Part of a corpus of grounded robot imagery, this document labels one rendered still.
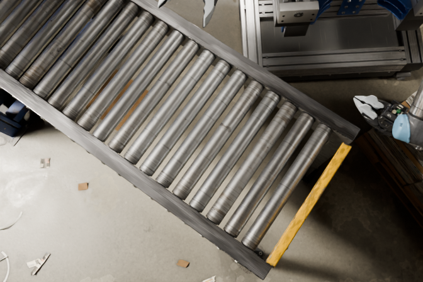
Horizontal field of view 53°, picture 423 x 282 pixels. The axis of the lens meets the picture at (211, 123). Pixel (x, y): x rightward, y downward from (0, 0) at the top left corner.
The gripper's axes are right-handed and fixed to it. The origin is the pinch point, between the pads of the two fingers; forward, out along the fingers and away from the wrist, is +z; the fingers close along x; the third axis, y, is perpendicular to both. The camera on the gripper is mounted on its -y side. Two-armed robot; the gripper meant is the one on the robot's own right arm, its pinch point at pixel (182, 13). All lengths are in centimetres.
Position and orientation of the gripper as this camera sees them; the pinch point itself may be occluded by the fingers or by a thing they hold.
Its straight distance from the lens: 100.5
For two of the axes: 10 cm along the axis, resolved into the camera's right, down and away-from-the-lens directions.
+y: -0.8, 2.0, 9.8
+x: -9.1, -4.1, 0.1
